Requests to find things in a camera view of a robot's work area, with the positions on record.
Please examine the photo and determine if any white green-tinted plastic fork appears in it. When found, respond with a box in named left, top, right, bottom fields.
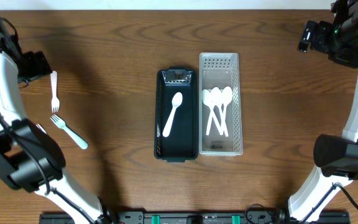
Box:
left=50, top=114, right=89, bottom=149

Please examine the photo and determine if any thick white plastic spoon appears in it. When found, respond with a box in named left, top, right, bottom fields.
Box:
left=163, top=92, right=183, bottom=138

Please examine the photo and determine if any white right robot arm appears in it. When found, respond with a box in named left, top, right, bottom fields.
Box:
left=273, top=0, right=358, bottom=223

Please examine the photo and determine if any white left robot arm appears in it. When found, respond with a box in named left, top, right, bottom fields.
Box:
left=0, top=17, right=119, bottom=223

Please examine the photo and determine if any clear plastic basket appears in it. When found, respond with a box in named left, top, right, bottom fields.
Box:
left=199, top=52, right=243, bottom=157

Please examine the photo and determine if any dark green plastic basket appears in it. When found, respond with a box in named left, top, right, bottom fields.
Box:
left=154, top=67, right=199, bottom=162

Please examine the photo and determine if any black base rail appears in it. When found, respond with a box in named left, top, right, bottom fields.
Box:
left=39, top=210, right=351, bottom=224

